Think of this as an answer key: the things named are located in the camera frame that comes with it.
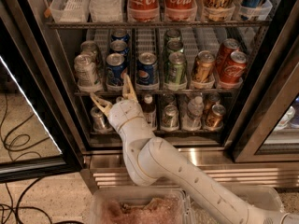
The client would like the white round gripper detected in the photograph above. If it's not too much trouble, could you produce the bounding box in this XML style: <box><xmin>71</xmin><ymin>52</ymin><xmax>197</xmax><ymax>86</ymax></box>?
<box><xmin>90</xmin><ymin>74</ymin><xmax>147</xmax><ymax>135</ymax></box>

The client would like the blue pepsi can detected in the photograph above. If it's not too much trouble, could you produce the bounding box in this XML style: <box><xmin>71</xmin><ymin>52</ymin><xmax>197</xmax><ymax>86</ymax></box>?
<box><xmin>106</xmin><ymin>53</ymin><xmax>127</xmax><ymax>86</ymax></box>
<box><xmin>109</xmin><ymin>40</ymin><xmax>129</xmax><ymax>57</ymax></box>
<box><xmin>137</xmin><ymin>52</ymin><xmax>158</xmax><ymax>86</ymax></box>
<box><xmin>110</xmin><ymin>29</ymin><xmax>130</xmax><ymax>43</ymax></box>

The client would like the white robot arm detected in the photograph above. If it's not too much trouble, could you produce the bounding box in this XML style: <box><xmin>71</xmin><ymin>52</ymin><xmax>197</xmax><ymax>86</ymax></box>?
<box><xmin>90</xmin><ymin>77</ymin><xmax>299</xmax><ymax>224</ymax></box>

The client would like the rear silver can bottom shelf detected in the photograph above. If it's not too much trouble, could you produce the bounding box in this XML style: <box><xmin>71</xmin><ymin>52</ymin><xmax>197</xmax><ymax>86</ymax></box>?
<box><xmin>90</xmin><ymin>94</ymin><xmax>105</xmax><ymax>107</ymax></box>

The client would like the silver can shelf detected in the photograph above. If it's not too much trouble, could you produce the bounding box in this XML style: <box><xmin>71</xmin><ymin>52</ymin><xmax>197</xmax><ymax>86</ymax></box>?
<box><xmin>90</xmin><ymin>94</ymin><xmax>105</xmax><ymax>107</ymax></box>
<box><xmin>90</xmin><ymin>106</ymin><xmax>109</xmax><ymax>131</ymax></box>

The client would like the front silver can bottom shelf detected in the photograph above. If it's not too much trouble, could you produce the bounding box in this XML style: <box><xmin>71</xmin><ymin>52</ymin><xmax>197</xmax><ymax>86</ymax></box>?
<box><xmin>90</xmin><ymin>106</ymin><xmax>109</xmax><ymax>131</ymax></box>

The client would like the front white soda can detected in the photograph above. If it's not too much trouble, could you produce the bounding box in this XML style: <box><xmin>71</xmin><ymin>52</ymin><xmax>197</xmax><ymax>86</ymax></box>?
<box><xmin>74</xmin><ymin>54</ymin><xmax>100</xmax><ymax>87</ymax></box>

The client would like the white soda can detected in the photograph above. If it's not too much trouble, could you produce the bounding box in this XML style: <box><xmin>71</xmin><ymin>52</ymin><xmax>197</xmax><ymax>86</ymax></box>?
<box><xmin>80</xmin><ymin>40</ymin><xmax>103</xmax><ymax>66</ymax></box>
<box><xmin>74</xmin><ymin>54</ymin><xmax>100</xmax><ymax>87</ymax></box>

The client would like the green white can bottom shelf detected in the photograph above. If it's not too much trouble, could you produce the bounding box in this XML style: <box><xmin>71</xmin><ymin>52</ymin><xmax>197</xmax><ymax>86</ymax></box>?
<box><xmin>161</xmin><ymin>105</ymin><xmax>178</xmax><ymax>131</ymax></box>

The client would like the rear white soda can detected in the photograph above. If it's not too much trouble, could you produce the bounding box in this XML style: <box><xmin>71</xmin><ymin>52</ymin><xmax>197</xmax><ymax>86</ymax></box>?
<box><xmin>80</xmin><ymin>40</ymin><xmax>103</xmax><ymax>66</ymax></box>

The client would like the front green soda can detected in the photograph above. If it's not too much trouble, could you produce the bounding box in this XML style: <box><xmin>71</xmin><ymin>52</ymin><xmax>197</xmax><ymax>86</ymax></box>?
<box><xmin>164</xmin><ymin>51</ymin><xmax>187</xmax><ymax>85</ymax></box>

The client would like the green soda can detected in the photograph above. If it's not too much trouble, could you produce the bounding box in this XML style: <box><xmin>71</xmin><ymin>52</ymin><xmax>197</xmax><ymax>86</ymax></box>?
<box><xmin>164</xmin><ymin>29</ymin><xmax>181</xmax><ymax>44</ymax></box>
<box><xmin>164</xmin><ymin>51</ymin><xmax>187</xmax><ymax>85</ymax></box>
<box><xmin>164</xmin><ymin>40</ymin><xmax>184</xmax><ymax>58</ymax></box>

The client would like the middle green soda can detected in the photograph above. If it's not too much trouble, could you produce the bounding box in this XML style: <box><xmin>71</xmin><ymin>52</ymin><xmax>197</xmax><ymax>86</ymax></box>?
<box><xmin>164</xmin><ymin>40</ymin><xmax>184</xmax><ymax>58</ymax></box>

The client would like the rear green soda can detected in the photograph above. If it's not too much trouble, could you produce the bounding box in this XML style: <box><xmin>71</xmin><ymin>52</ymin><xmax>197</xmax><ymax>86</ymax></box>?
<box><xmin>164</xmin><ymin>29</ymin><xmax>181</xmax><ymax>44</ymax></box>

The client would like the open glass fridge door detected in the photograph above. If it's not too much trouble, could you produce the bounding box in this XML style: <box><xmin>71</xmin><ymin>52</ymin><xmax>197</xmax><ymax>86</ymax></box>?
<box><xmin>0</xmin><ymin>19</ymin><xmax>81</xmax><ymax>183</ymax></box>

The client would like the gold soda can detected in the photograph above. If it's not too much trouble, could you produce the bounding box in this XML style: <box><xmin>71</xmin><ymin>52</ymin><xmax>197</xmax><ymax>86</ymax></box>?
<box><xmin>192</xmin><ymin>50</ymin><xmax>216</xmax><ymax>83</ymax></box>

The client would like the rear gold can bottom shelf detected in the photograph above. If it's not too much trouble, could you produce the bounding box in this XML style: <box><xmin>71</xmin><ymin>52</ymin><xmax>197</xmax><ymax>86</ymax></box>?
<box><xmin>204</xmin><ymin>92</ymin><xmax>221</xmax><ymax>115</ymax></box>

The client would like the front gold can bottom shelf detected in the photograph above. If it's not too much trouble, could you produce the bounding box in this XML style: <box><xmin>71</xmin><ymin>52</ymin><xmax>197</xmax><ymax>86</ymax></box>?
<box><xmin>205</xmin><ymin>104</ymin><xmax>226</xmax><ymax>128</ymax></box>

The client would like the stainless steel fridge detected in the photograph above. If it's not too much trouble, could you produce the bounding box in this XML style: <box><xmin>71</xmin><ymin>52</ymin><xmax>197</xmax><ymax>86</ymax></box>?
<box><xmin>0</xmin><ymin>0</ymin><xmax>299</xmax><ymax>195</ymax></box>

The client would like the empty white shelf tray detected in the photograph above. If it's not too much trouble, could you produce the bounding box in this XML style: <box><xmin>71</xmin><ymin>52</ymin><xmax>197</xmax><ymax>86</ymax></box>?
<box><xmin>50</xmin><ymin>0</ymin><xmax>90</xmax><ymax>22</ymax></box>

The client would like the front red coke can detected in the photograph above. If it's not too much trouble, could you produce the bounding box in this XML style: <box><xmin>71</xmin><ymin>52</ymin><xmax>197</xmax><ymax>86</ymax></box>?
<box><xmin>220</xmin><ymin>50</ymin><xmax>248</xmax><ymax>84</ymax></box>

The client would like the red coke can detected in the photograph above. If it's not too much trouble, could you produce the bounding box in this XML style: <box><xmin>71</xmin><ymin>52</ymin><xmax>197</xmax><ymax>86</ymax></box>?
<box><xmin>216</xmin><ymin>38</ymin><xmax>240</xmax><ymax>74</ymax></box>
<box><xmin>220</xmin><ymin>50</ymin><xmax>248</xmax><ymax>84</ymax></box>

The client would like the rear red coke can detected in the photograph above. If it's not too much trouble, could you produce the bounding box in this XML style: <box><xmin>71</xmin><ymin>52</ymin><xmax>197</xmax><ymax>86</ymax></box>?
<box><xmin>216</xmin><ymin>38</ymin><xmax>240</xmax><ymax>74</ymax></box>

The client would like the gold black can top shelf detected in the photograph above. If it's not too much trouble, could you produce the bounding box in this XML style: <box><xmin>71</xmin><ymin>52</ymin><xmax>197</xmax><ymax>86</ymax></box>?
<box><xmin>202</xmin><ymin>0</ymin><xmax>233</xmax><ymax>21</ymax></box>

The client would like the left brown juice bottle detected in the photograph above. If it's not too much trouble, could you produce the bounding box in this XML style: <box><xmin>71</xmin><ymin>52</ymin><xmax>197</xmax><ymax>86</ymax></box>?
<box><xmin>116</xmin><ymin>96</ymin><xmax>124</xmax><ymax>103</ymax></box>

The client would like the brown juice bottle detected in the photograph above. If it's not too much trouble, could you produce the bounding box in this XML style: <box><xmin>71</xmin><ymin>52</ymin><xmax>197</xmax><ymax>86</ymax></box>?
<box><xmin>116</xmin><ymin>96</ymin><xmax>124</xmax><ymax>103</ymax></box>
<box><xmin>141</xmin><ymin>94</ymin><xmax>156</xmax><ymax>130</ymax></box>

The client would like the right brown juice bottle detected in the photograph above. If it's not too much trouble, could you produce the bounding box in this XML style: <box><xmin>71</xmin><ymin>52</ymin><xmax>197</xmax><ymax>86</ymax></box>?
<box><xmin>141</xmin><ymin>94</ymin><xmax>156</xmax><ymax>130</ymax></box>

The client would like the clear water bottle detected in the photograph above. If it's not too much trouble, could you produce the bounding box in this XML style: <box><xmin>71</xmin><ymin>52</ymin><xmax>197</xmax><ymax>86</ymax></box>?
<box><xmin>183</xmin><ymin>96</ymin><xmax>204</xmax><ymax>131</ymax></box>

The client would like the left coca-cola bottle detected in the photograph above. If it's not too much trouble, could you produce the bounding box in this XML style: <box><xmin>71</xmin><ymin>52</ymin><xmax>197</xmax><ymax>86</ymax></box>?
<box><xmin>128</xmin><ymin>0</ymin><xmax>159</xmax><ymax>22</ymax></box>

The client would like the coca-cola bottle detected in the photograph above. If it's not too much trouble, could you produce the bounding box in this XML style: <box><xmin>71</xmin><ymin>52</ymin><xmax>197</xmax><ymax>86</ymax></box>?
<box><xmin>128</xmin><ymin>0</ymin><xmax>159</xmax><ymax>22</ymax></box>
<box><xmin>164</xmin><ymin>0</ymin><xmax>193</xmax><ymax>21</ymax></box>

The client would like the left clear plastic bin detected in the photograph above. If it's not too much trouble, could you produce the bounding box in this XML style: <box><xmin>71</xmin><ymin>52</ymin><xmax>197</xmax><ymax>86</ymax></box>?
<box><xmin>89</xmin><ymin>186</ymin><xmax>189</xmax><ymax>224</ymax></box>

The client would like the clear plastic bin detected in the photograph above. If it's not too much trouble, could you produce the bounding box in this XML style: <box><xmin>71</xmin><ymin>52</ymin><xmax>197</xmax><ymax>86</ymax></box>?
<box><xmin>187</xmin><ymin>184</ymin><xmax>285</xmax><ymax>224</ymax></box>
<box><xmin>89</xmin><ymin>186</ymin><xmax>189</xmax><ymax>224</ymax></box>

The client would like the right coca-cola bottle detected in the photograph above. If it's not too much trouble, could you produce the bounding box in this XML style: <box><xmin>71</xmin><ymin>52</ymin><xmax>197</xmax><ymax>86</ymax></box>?
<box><xmin>164</xmin><ymin>0</ymin><xmax>193</xmax><ymax>21</ymax></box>

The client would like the right clear plastic bin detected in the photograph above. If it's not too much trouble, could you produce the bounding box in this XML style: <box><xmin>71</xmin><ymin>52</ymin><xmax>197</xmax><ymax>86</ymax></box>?
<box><xmin>187</xmin><ymin>184</ymin><xmax>285</xmax><ymax>224</ymax></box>

